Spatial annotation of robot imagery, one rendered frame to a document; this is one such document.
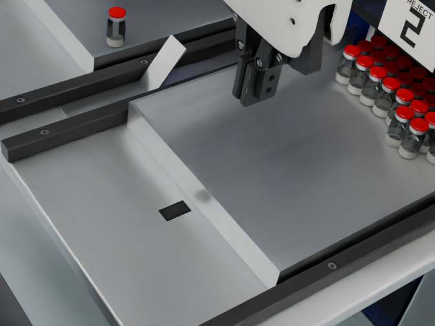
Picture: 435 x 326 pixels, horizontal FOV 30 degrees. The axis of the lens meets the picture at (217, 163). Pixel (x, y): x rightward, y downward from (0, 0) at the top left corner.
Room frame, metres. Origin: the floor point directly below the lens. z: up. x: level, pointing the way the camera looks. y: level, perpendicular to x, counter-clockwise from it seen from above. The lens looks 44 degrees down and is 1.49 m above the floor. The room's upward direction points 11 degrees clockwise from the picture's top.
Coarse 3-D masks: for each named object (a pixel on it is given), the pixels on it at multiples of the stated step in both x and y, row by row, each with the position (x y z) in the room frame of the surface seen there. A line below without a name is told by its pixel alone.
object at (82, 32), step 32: (32, 0) 0.83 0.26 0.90; (64, 0) 0.86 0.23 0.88; (96, 0) 0.87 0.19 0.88; (128, 0) 0.89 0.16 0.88; (160, 0) 0.90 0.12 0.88; (192, 0) 0.92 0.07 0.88; (64, 32) 0.77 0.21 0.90; (96, 32) 0.81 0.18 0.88; (128, 32) 0.82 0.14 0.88; (160, 32) 0.83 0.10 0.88; (192, 32) 0.81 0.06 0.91; (96, 64) 0.72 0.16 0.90
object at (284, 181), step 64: (192, 128) 0.67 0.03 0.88; (256, 128) 0.69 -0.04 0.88; (320, 128) 0.71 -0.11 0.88; (384, 128) 0.73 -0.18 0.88; (192, 192) 0.56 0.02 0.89; (256, 192) 0.59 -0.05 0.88; (320, 192) 0.61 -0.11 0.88; (384, 192) 0.63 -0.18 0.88; (256, 256) 0.49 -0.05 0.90; (320, 256) 0.50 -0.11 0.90
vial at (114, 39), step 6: (108, 18) 0.79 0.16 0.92; (114, 18) 0.78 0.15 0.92; (120, 18) 0.79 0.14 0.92; (108, 24) 0.79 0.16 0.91; (114, 24) 0.78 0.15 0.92; (120, 24) 0.79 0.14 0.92; (108, 30) 0.78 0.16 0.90; (114, 30) 0.78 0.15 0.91; (120, 30) 0.78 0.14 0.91; (108, 36) 0.78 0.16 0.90; (114, 36) 0.78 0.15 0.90; (120, 36) 0.79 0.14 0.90; (108, 42) 0.78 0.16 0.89; (114, 42) 0.78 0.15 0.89; (120, 42) 0.79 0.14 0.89
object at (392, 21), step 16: (400, 0) 0.76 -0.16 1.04; (416, 0) 0.74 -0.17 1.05; (384, 16) 0.77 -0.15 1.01; (400, 16) 0.75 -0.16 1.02; (432, 16) 0.72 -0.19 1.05; (384, 32) 0.76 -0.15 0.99; (400, 32) 0.75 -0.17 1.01; (432, 32) 0.72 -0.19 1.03; (416, 48) 0.73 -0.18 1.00; (432, 48) 0.71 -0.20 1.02; (432, 64) 0.71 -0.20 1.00
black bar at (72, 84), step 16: (224, 32) 0.83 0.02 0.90; (192, 48) 0.79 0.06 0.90; (208, 48) 0.80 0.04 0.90; (224, 48) 0.82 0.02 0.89; (128, 64) 0.73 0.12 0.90; (144, 64) 0.74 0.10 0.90; (80, 80) 0.69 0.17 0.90; (96, 80) 0.70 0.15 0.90; (112, 80) 0.71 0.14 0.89; (128, 80) 0.72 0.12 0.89; (16, 96) 0.64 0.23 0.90; (32, 96) 0.65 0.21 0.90; (48, 96) 0.65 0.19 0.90; (64, 96) 0.67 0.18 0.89; (80, 96) 0.68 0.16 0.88; (0, 112) 0.62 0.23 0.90; (16, 112) 0.63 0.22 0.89; (32, 112) 0.64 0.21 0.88
